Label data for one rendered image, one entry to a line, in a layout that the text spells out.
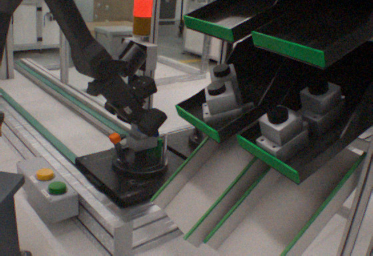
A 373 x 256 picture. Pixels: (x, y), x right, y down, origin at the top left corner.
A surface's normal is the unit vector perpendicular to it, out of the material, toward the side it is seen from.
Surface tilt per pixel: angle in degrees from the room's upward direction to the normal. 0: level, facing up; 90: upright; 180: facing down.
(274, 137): 115
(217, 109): 103
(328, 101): 90
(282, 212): 45
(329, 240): 0
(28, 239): 0
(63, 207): 90
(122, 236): 90
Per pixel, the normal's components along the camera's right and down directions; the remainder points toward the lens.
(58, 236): 0.09, -0.93
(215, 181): -0.53, -0.58
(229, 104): 0.02, 0.55
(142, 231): 0.66, 0.33
